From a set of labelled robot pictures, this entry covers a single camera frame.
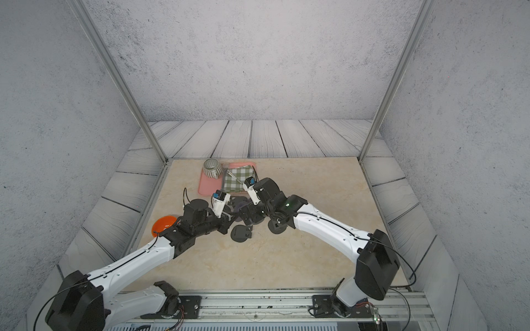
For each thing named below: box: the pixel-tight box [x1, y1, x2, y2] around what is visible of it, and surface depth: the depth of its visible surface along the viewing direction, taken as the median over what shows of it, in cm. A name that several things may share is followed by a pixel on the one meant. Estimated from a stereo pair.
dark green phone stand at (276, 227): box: [267, 219, 288, 235], surface depth 91 cm
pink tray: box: [198, 162, 257, 196], surface depth 112 cm
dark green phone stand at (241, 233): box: [230, 224, 254, 243], surface depth 93 cm
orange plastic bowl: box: [151, 215, 178, 238], surface depth 92 cm
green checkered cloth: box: [222, 165, 256, 193], surface depth 113 cm
